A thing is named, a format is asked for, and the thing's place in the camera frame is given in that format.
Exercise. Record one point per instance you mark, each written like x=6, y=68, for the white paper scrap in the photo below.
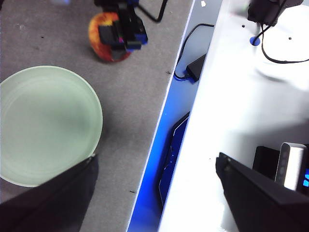
x=203, y=3

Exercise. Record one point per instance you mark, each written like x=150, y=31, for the black power adapter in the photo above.
x=196, y=67

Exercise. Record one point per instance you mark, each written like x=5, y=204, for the silver depth camera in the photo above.
x=292, y=164

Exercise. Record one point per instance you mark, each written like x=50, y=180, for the red apple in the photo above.
x=95, y=33

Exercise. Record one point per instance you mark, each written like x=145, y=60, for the green plate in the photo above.
x=48, y=120

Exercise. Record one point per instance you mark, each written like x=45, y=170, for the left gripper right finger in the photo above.
x=260, y=205

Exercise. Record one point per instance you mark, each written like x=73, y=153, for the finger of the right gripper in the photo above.
x=136, y=29
x=107, y=33

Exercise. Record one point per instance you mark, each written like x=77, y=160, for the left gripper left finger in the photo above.
x=48, y=207

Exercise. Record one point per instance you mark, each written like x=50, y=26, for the black rectangular box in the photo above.
x=265, y=160

